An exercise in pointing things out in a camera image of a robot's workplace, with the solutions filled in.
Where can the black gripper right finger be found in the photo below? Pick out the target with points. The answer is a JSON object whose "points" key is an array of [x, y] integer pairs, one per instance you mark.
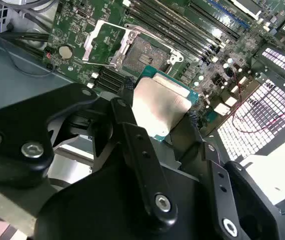
{"points": [[245, 185]]}

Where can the metal socket cover frame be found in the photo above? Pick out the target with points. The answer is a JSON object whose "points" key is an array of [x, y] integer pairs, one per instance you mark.
{"points": [[91, 47]]}

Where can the silver green CPU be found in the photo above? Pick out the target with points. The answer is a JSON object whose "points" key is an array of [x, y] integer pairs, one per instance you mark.
{"points": [[157, 105]]}

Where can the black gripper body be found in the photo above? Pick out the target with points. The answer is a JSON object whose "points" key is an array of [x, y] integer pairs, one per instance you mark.
{"points": [[95, 207]]}

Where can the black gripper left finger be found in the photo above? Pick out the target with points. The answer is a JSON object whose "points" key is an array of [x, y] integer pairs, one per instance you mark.
{"points": [[20, 120]]}

